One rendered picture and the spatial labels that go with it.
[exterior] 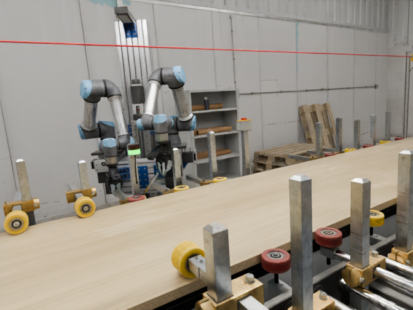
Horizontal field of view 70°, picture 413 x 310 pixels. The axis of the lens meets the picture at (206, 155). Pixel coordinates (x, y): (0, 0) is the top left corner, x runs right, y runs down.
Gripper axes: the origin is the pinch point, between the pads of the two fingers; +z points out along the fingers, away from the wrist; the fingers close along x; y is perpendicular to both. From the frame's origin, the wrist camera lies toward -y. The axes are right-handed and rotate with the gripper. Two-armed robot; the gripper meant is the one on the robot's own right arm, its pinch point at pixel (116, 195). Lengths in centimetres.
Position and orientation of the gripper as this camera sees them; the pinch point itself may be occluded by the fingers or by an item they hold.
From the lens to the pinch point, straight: 193.8
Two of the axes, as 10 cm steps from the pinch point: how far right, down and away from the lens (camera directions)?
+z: 0.6, 9.8, 1.9
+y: -5.2, -1.3, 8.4
